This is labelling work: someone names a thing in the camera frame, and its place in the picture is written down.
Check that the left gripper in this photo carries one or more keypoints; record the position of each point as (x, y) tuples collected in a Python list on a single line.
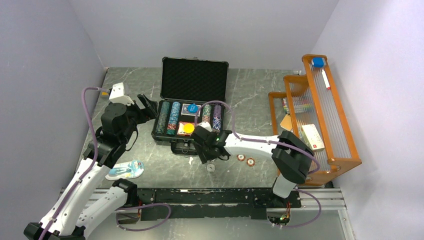
[(150, 112)]

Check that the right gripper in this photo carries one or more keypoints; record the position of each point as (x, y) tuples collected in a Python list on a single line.
[(204, 156)]

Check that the white dealer button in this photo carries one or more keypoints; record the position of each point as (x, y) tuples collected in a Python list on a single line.
[(210, 167)]

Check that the yellow round button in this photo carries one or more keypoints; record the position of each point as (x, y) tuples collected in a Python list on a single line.
[(188, 128)]

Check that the red playing card deck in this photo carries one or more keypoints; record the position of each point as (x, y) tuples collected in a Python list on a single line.
[(180, 130)]

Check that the blue playing card deck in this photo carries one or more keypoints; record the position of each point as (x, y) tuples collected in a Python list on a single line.
[(185, 112)]

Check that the blue small blind button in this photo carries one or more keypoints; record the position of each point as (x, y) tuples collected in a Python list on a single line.
[(192, 108)]

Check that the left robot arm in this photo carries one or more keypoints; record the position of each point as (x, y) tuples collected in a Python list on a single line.
[(69, 218)]

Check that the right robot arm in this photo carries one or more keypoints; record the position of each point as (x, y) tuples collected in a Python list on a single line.
[(292, 156)]

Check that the black poker set case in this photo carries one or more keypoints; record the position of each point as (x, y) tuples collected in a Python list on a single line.
[(189, 81)]

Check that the blister pack blue tool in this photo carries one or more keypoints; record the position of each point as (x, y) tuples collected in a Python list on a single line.
[(126, 170)]

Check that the coloured marker set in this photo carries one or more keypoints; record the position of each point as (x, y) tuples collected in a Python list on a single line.
[(300, 106)]

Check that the red white poker chip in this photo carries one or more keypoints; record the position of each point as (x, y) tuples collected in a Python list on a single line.
[(241, 157), (250, 162)]

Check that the light blue poker chip row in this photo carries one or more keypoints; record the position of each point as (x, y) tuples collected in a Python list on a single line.
[(173, 118)]

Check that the purple blue poker chip row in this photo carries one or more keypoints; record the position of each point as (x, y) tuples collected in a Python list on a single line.
[(217, 119)]

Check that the green orange poker chip row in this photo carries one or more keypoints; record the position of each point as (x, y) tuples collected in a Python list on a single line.
[(206, 113)]

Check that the tan paper notepad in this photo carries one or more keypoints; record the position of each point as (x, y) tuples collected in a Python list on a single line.
[(286, 123)]

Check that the white red box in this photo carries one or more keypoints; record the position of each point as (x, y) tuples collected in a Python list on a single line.
[(311, 137)]

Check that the orange wooden rack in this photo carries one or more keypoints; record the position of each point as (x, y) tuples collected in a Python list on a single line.
[(327, 114)]

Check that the white red marker pen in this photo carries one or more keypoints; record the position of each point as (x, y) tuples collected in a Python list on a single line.
[(325, 79)]

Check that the blue cube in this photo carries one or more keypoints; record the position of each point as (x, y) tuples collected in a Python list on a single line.
[(318, 62)]

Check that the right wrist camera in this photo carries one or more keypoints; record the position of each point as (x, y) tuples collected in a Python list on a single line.
[(205, 125)]

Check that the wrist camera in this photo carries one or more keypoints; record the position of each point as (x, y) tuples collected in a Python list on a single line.
[(119, 95), (205, 125)]

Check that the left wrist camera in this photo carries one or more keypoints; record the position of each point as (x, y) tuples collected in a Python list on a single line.
[(119, 95)]

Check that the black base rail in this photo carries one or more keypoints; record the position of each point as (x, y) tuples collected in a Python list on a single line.
[(148, 204)]

